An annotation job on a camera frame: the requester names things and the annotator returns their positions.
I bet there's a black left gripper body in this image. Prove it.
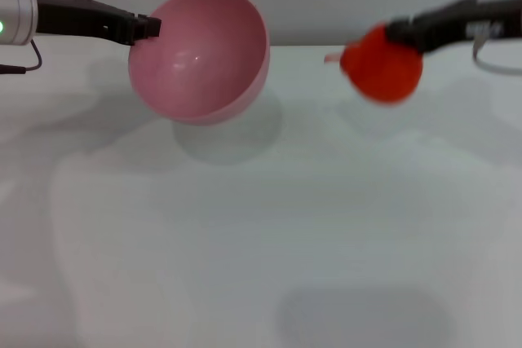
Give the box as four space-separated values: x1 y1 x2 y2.
35 0 139 46

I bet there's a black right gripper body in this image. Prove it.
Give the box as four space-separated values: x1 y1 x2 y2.
411 0 522 56

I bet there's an orange toy fruit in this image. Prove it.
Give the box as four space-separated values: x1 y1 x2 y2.
324 24 424 104

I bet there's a pink plastic bowl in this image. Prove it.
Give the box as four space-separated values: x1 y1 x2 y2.
128 0 271 127

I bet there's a left arm cable with plug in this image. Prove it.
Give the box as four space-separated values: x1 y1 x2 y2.
0 40 42 75

